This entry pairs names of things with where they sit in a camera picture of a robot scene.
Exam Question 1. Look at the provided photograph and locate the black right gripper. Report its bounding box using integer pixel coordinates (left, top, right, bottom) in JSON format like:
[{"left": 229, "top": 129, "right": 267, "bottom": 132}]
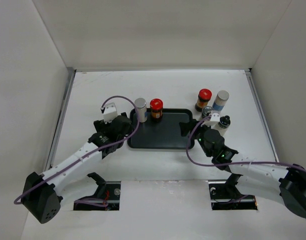
[{"left": 179, "top": 118, "right": 214, "bottom": 158}]

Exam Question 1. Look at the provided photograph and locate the silver lid blue shaker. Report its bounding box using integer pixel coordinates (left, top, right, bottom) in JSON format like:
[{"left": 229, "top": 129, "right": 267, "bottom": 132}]
[{"left": 134, "top": 97, "right": 147, "bottom": 123}]

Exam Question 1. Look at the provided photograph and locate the red lid chili jar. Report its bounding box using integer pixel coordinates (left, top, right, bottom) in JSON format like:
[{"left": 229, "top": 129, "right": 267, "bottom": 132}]
[{"left": 150, "top": 98, "right": 164, "bottom": 122}]

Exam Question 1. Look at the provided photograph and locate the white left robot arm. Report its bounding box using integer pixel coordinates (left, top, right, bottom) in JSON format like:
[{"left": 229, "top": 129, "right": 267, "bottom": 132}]
[{"left": 15, "top": 112, "right": 134, "bottom": 224}]

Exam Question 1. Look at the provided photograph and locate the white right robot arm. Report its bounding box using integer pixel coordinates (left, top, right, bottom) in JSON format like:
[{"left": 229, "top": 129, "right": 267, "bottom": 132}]
[{"left": 179, "top": 119, "right": 306, "bottom": 219}]

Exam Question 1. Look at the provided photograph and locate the black rectangular tray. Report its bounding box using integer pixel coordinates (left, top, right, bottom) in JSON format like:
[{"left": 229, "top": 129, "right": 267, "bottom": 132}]
[{"left": 127, "top": 108, "right": 193, "bottom": 150}]

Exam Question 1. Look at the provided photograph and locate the clear lid salt grinder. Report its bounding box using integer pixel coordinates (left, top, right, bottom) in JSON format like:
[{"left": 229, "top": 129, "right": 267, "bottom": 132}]
[{"left": 201, "top": 106, "right": 214, "bottom": 119}]

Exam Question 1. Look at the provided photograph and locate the red lid sauce jar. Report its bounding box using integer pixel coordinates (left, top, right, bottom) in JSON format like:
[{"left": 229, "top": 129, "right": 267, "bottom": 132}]
[{"left": 195, "top": 88, "right": 212, "bottom": 112}]

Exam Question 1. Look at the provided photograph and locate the black cap white bottle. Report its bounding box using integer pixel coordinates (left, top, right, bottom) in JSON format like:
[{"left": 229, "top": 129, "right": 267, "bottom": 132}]
[{"left": 214, "top": 115, "right": 231, "bottom": 137}]

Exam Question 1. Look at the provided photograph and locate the blue label spice shaker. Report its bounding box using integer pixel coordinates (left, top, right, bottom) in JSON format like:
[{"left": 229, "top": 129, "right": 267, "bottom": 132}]
[{"left": 212, "top": 90, "right": 230, "bottom": 112}]

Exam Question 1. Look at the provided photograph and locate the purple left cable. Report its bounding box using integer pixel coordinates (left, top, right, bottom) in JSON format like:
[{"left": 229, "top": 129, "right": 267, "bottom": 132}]
[{"left": 13, "top": 95, "right": 141, "bottom": 206}]

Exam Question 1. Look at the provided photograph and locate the purple cable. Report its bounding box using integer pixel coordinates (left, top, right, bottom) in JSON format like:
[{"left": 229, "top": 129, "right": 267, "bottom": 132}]
[
  {"left": 185, "top": 115, "right": 306, "bottom": 176},
  {"left": 13, "top": 95, "right": 141, "bottom": 206}
]

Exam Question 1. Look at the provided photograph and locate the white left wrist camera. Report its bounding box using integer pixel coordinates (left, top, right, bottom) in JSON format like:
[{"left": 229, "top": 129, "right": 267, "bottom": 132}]
[{"left": 100, "top": 102, "right": 118, "bottom": 124}]

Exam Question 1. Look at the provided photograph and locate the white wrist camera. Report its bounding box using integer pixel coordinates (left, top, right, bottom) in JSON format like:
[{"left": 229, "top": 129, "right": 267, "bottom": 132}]
[
  {"left": 206, "top": 112, "right": 220, "bottom": 126},
  {"left": 100, "top": 102, "right": 118, "bottom": 124}
]

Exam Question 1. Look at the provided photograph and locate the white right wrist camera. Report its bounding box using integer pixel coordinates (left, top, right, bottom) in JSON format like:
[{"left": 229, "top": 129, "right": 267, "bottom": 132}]
[{"left": 206, "top": 112, "right": 220, "bottom": 126}]

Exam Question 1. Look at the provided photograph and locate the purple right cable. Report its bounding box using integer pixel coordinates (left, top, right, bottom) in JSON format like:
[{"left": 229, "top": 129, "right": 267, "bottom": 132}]
[{"left": 185, "top": 115, "right": 306, "bottom": 176}]

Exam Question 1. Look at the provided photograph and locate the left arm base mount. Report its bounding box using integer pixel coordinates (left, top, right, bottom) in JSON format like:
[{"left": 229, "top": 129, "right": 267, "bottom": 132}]
[{"left": 73, "top": 172, "right": 122, "bottom": 211}]

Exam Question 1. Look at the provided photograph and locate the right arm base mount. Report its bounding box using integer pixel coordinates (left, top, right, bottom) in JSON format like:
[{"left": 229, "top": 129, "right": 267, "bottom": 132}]
[{"left": 208, "top": 174, "right": 258, "bottom": 211}]

